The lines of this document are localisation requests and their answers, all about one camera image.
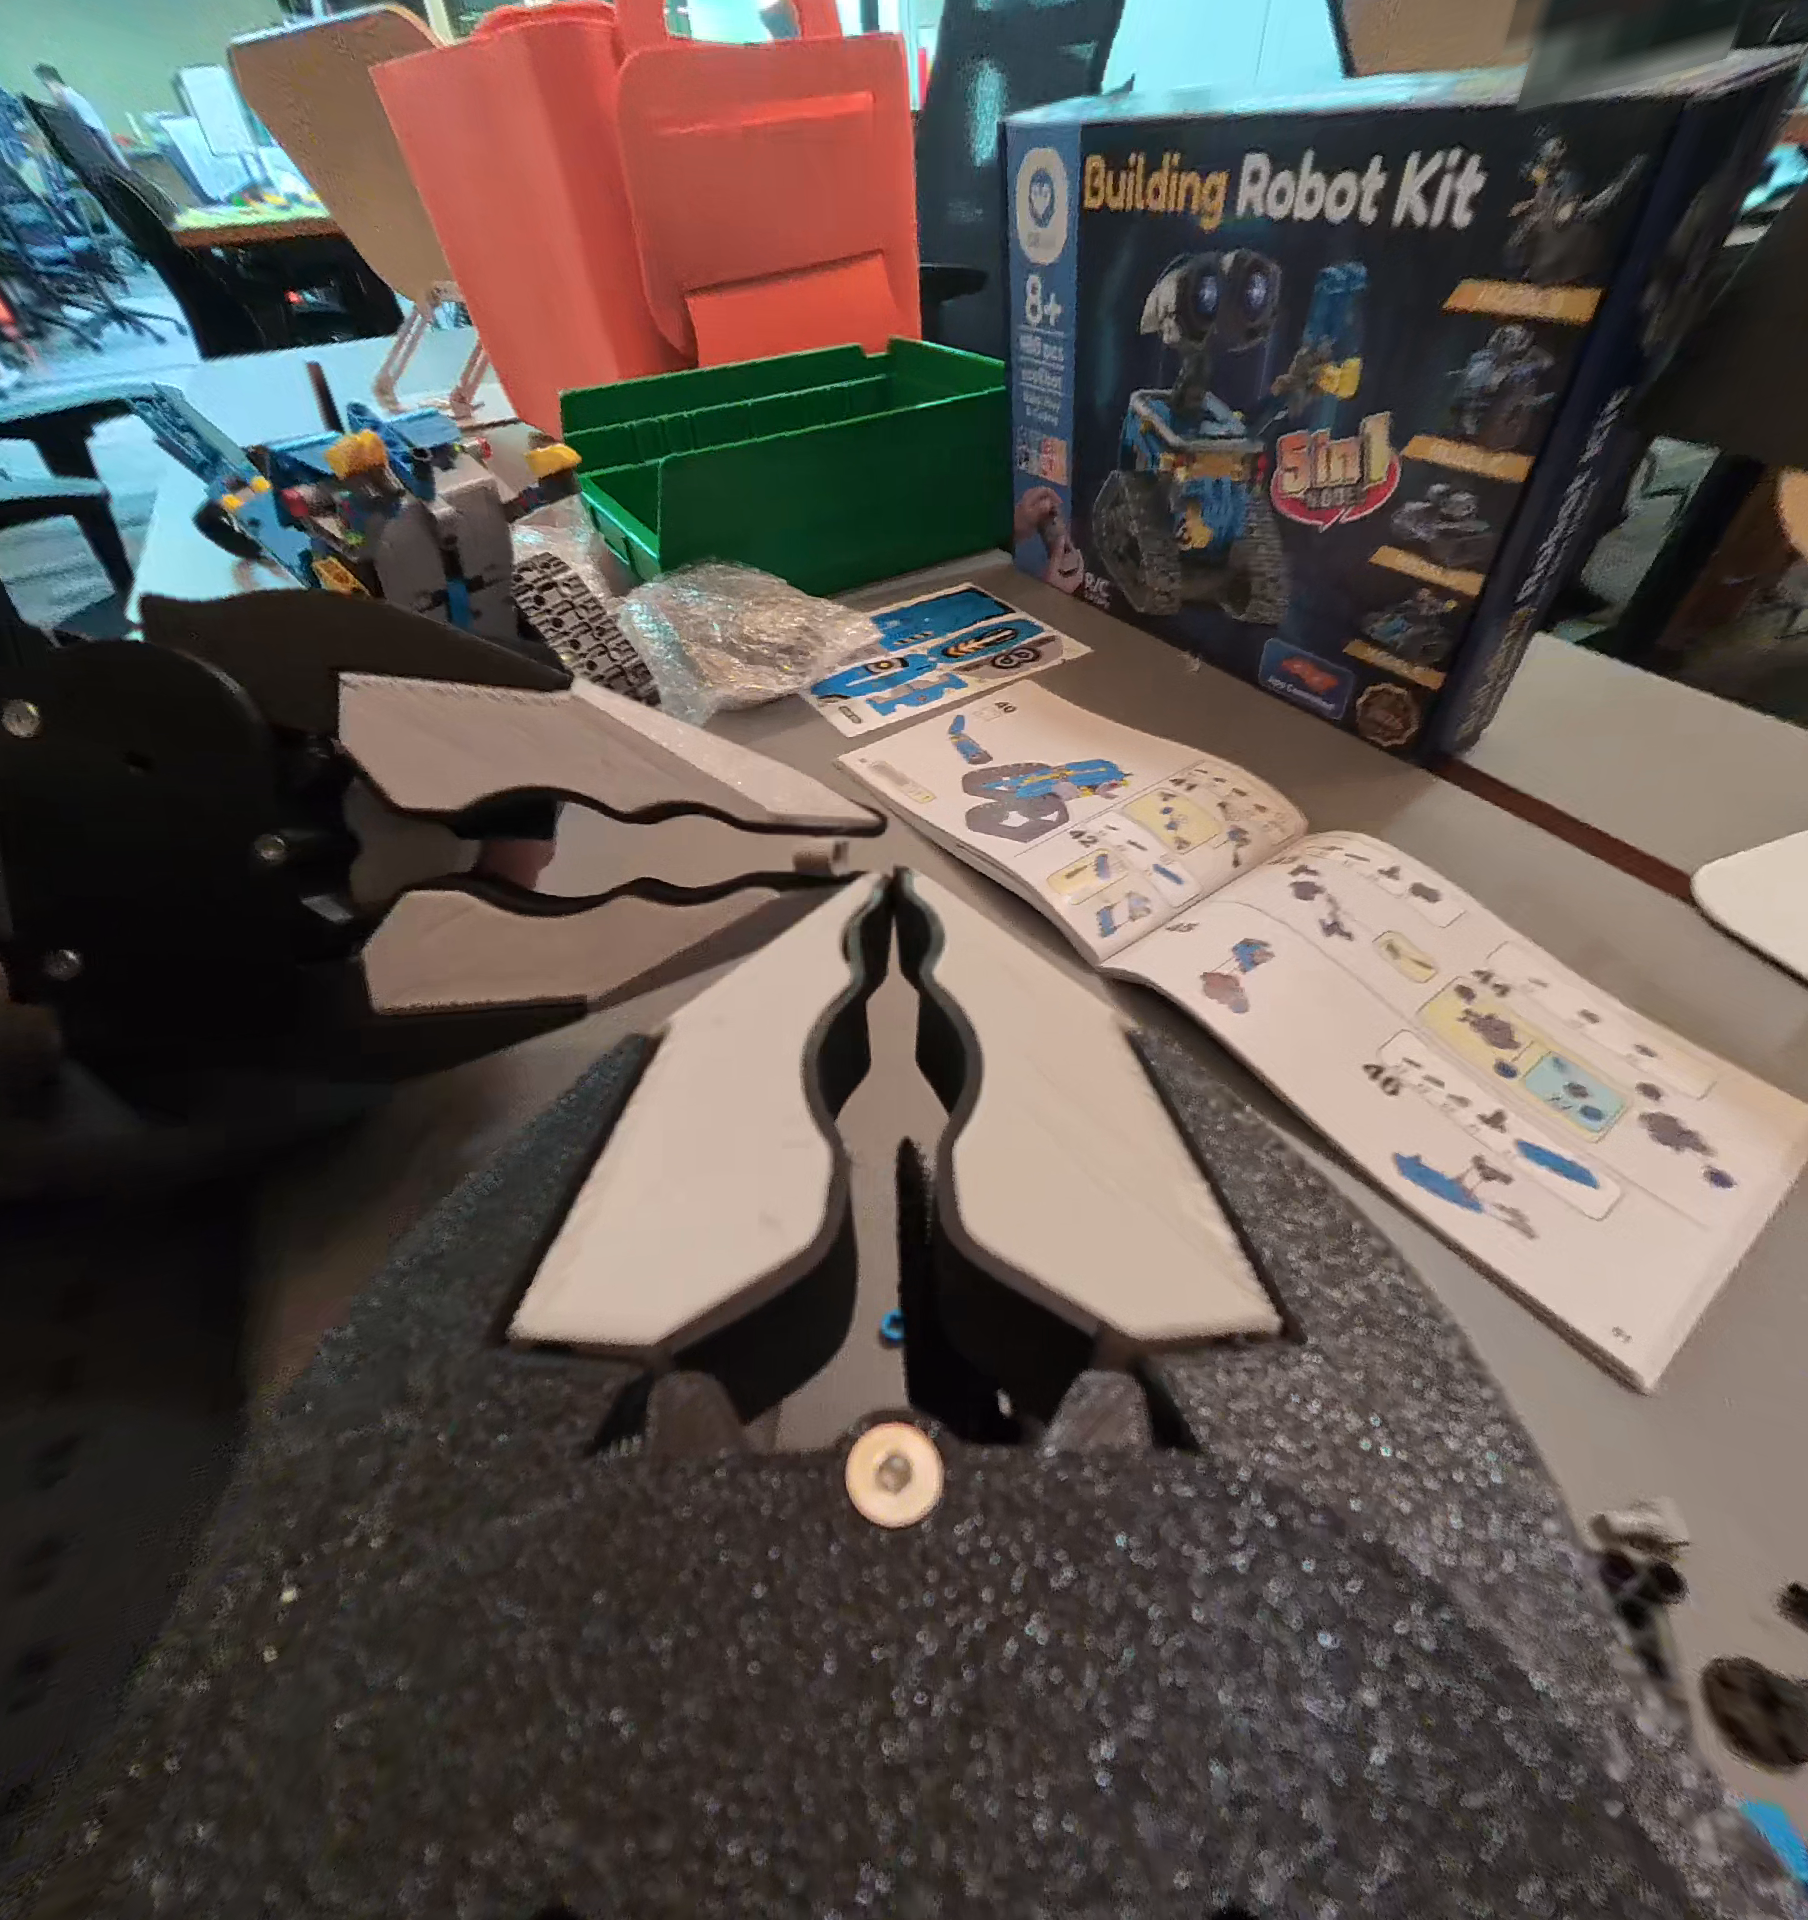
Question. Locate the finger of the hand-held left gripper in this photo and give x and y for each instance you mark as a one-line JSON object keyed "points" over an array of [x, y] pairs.
{"points": [[498, 952], [543, 743]]}

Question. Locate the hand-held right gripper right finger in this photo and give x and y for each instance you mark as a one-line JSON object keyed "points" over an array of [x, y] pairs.
{"points": [[1115, 1186]]}

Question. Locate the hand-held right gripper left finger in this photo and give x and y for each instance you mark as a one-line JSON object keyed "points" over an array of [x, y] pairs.
{"points": [[679, 1172]]}

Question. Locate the grey connector piece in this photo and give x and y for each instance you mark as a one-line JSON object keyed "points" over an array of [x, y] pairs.
{"points": [[820, 861]]}

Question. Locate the grey desk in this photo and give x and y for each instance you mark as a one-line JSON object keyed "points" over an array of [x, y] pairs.
{"points": [[1774, 1351]]}

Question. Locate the clear plastic bag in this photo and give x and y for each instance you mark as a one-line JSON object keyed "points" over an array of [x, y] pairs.
{"points": [[740, 630]]}

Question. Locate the blue toy robot model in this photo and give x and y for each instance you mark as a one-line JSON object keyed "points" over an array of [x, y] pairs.
{"points": [[394, 525]]}

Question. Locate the open instruction booklet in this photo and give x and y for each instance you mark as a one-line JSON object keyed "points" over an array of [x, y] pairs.
{"points": [[1443, 1080]]}

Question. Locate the black office chair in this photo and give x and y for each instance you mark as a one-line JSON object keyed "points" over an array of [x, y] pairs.
{"points": [[1008, 151], [33, 497]]}

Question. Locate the green storage bin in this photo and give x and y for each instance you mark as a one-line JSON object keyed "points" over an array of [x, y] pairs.
{"points": [[844, 510]]}

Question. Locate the blue sticker sheet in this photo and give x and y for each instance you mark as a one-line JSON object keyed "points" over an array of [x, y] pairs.
{"points": [[933, 661]]}

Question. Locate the orange felt bag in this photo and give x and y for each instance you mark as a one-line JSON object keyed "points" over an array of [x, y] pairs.
{"points": [[543, 225]]}

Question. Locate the white folding stand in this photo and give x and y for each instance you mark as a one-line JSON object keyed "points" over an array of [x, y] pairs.
{"points": [[1804, 915]]}

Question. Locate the dark blue toy box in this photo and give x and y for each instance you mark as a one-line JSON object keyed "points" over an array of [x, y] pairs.
{"points": [[1294, 450]]}

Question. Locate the pile of small building pieces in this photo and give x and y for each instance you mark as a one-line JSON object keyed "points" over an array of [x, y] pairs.
{"points": [[1766, 1711]]}

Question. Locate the black partition panel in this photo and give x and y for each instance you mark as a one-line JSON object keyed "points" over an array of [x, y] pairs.
{"points": [[1790, 300]]}

